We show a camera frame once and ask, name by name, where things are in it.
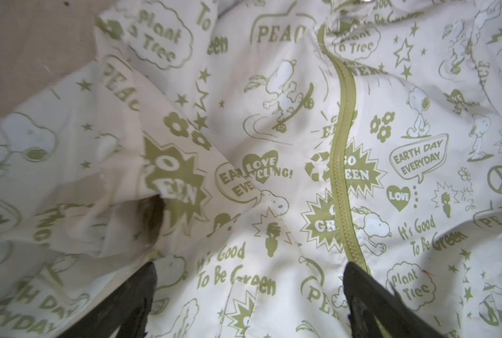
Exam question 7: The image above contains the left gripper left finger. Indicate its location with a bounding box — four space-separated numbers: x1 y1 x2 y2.
59 262 157 338

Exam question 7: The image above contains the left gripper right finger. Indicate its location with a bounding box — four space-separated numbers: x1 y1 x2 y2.
343 262 441 337

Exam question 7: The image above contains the white green printed jacket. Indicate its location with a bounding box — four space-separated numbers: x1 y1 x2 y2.
0 1 502 337

